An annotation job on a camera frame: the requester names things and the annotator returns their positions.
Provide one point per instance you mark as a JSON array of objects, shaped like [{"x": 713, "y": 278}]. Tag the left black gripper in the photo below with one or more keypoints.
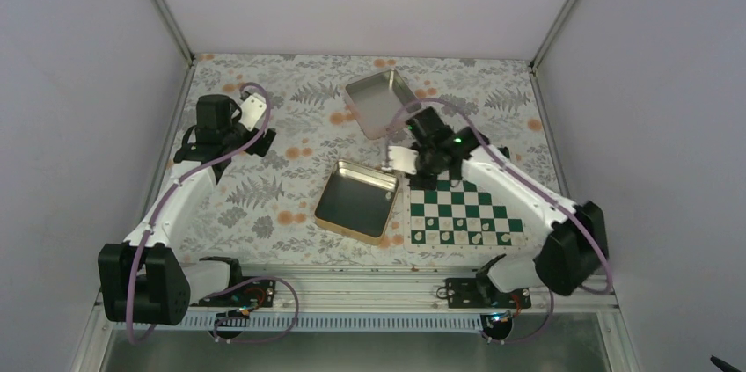
[{"x": 264, "y": 146}]

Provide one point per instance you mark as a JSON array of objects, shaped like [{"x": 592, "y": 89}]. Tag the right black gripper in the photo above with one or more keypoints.
[{"x": 427, "y": 184}]

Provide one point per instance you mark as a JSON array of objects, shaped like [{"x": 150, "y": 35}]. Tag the white chess pieces group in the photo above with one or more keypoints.
[{"x": 461, "y": 219}]

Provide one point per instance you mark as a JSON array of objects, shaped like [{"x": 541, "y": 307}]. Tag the gold square tin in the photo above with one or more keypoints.
[{"x": 357, "y": 202}]

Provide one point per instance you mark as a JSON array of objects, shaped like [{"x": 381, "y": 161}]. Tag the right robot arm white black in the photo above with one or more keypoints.
[{"x": 572, "y": 242}]

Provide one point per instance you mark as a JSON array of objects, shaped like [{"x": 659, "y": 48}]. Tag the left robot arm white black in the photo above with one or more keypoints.
[{"x": 141, "y": 279}]

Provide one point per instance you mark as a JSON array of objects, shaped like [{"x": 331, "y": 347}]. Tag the green white chess board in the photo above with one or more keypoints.
[{"x": 444, "y": 184}]

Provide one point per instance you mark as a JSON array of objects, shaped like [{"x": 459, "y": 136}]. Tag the pink square tin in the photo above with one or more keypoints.
[{"x": 380, "y": 102}]

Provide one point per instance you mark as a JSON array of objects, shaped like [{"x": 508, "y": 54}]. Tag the floral table mat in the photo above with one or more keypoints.
[{"x": 262, "y": 210}]

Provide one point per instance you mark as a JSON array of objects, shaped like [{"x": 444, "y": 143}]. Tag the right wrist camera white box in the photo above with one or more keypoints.
[{"x": 399, "y": 158}]

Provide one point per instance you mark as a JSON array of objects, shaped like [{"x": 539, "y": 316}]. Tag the left wrist camera silver plate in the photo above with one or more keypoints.
[{"x": 253, "y": 109}]

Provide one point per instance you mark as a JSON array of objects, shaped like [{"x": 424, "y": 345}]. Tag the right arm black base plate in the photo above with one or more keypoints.
[{"x": 469, "y": 293}]

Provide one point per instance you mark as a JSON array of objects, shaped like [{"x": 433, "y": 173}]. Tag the aluminium mounting rail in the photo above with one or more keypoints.
[{"x": 357, "y": 299}]

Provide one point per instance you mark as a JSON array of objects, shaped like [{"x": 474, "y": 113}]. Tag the left aluminium frame post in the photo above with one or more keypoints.
[{"x": 174, "y": 30}]

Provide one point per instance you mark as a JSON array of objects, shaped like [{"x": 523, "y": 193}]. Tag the aluminium frame post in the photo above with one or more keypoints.
[
  {"x": 552, "y": 34},
  {"x": 174, "y": 30}
]

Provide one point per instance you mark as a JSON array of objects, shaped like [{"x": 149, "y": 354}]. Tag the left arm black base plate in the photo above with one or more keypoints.
[{"x": 256, "y": 295}]

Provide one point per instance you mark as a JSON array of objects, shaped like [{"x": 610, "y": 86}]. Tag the right aluminium frame post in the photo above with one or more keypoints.
[{"x": 552, "y": 34}]

